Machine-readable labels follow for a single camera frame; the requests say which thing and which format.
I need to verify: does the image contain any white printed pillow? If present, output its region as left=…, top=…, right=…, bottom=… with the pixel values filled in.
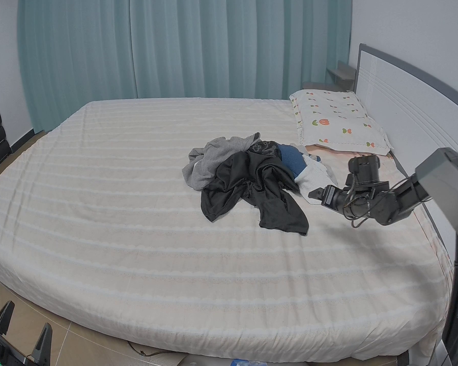
left=289, top=89, right=394, bottom=155

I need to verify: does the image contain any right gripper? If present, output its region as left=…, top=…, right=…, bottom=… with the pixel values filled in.
left=322, top=185, right=353, bottom=214

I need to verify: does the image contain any bed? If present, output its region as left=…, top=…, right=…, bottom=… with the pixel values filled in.
left=0, top=43, right=458, bottom=363

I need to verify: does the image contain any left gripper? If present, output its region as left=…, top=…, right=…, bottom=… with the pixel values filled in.
left=0, top=301, right=53, bottom=366

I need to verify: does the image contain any blue-green curtain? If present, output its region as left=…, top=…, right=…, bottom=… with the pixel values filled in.
left=130, top=0, right=353, bottom=100
left=17, top=0, right=138, bottom=132

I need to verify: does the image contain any pile of clothes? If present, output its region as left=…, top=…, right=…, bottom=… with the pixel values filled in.
left=182, top=132, right=334, bottom=205

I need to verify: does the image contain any grey bedside table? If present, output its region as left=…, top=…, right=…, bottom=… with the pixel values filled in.
left=302, top=60, right=357, bottom=92

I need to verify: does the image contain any black T-shirt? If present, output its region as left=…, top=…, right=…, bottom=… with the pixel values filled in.
left=200, top=151, right=310, bottom=237

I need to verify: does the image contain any black cable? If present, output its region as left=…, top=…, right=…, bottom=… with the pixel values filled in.
left=128, top=340, right=191, bottom=357

